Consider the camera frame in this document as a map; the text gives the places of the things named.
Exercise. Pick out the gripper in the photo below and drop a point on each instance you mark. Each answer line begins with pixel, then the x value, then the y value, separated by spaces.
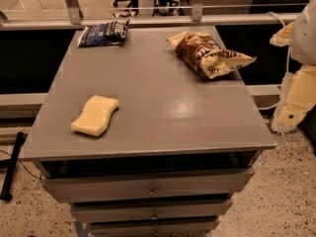
pixel 304 39

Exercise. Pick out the brown chip bag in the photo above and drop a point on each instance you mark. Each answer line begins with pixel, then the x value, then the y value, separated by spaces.
pixel 204 55

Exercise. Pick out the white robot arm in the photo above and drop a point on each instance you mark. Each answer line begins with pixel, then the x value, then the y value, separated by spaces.
pixel 302 47

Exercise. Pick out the blue chip bag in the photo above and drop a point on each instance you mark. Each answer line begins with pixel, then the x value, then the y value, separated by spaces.
pixel 113 33

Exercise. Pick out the grey drawer cabinet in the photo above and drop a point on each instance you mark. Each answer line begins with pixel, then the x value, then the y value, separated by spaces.
pixel 195 141

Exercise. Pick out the top drawer knob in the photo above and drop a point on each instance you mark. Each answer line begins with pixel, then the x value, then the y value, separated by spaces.
pixel 152 192

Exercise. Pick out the drawer knob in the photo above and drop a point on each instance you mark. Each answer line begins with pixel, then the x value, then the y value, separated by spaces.
pixel 152 192
pixel 154 217

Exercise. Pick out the yellow sponge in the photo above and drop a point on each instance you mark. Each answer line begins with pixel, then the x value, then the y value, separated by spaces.
pixel 95 116

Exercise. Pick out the middle drawer knob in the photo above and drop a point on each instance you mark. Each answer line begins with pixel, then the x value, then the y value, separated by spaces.
pixel 154 217

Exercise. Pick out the black stand leg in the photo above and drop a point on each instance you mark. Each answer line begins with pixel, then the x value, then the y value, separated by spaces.
pixel 10 165

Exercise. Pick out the metal railing frame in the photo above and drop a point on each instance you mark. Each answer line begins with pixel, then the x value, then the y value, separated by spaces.
pixel 78 14

